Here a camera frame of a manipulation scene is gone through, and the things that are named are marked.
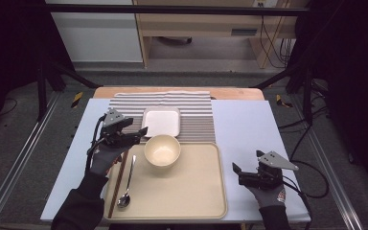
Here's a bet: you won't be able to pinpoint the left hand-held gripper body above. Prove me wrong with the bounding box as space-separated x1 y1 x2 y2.
100 107 132 148

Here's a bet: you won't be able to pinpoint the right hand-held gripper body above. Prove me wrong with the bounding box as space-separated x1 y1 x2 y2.
239 150 300 190

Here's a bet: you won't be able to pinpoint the white square plate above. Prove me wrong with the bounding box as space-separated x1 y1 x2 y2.
141 106 181 138

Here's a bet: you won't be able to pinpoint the beige bowl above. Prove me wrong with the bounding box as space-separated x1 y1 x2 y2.
144 134 182 169

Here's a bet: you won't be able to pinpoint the beige plastic tray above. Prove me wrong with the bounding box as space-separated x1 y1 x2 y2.
102 142 228 220

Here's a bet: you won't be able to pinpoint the metal spoon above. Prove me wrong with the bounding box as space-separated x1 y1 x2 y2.
117 154 137 209

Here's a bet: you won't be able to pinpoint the person's left hand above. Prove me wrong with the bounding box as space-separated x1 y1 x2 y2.
89 143 130 176

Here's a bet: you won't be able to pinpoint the person's right hand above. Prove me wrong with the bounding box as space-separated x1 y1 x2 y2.
247 185 287 209

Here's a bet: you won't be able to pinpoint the yellow black tape piece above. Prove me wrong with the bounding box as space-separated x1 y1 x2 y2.
70 91 84 109
275 94 293 108

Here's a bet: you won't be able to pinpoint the striped placemat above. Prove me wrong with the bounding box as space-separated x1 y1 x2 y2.
96 90 217 149

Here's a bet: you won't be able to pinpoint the wooden table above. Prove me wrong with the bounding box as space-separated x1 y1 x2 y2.
93 85 265 101

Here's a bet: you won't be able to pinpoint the black metal stand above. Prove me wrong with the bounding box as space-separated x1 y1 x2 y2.
252 63 314 126
36 60 102 121

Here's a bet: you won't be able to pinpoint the white cabinet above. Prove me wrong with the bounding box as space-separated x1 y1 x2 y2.
44 0 144 63

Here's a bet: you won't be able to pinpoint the black curtain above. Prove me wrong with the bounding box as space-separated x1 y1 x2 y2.
295 0 368 202
0 0 75 142

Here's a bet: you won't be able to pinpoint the black horizontal bar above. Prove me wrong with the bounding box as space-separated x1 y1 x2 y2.
46 3 311 17

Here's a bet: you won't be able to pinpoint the wooden desk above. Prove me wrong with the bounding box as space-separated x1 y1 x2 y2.
132 0 311 69

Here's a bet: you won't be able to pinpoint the grey label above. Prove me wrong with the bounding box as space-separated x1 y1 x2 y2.
230 28 259 36

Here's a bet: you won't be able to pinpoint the right hand-held gripper cable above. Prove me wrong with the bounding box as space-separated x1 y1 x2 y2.
281 159 330 230

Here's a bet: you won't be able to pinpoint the black floor cables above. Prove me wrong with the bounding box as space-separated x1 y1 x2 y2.
277 104 330 154

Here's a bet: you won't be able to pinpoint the aluminium rail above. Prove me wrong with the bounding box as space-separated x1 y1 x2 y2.
0 92 61 230
291 95 365 230

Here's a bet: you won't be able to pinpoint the black floor cable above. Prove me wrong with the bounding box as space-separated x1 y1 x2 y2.
0 97 18 117

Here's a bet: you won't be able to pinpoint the hanging black cables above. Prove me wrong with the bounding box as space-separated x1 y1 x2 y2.
260 15 296 69

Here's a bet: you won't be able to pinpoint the wall socket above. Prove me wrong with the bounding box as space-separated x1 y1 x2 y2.
253 0 279 8

